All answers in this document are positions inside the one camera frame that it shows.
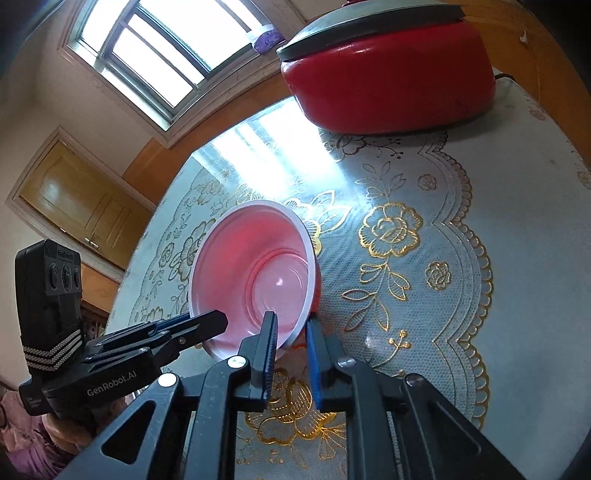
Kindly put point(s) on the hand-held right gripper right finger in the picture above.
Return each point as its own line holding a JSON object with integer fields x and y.
{"x": 315, "y": 367}

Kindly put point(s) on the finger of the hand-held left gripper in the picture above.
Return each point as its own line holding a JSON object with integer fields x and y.
{"x": 173, "y": 321}
{"x": 194, "y": 330}

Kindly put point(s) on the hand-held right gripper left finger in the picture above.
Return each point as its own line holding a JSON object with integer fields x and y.
{"x": 268, "y": 364}

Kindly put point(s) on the red plastic cup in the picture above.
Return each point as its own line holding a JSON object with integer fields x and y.
{"x": 258, "y": 277}

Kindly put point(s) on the person's left forearm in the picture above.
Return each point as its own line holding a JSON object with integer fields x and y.
{"x": 23, "y": 443}

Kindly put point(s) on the person's left hand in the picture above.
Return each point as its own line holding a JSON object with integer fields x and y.
{"x": 83, "y": 427}

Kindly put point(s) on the wooden door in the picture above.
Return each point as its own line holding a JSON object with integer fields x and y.
{"x": 87, "y": 203}

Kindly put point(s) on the floral lace tablecloth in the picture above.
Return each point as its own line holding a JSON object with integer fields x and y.
{"x": 415, "y": 258}

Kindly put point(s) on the window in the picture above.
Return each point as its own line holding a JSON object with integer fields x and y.
{"x": 152, "y": 50}

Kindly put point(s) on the red electric cooking pot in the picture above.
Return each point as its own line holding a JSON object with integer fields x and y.
{"x": 392, "y": 83}

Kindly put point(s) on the purple packet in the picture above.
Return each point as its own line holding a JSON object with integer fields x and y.
{"x": 265, "y": 39}

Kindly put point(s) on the dark pot lid, red knob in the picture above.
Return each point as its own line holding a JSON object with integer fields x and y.
{"x": 369, "y": 23}

